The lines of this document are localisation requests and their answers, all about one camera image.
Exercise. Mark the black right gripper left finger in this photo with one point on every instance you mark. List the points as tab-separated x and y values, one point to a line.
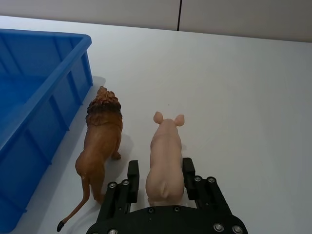
133	181

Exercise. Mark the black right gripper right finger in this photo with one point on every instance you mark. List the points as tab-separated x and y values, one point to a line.
189	179

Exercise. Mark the pink pig toy figure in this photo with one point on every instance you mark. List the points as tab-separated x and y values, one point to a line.
165	158

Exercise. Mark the brown lion toy figure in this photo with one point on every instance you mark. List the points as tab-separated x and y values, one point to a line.
100	141

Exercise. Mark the blue plastic bin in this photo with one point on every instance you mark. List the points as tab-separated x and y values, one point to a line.
36	102

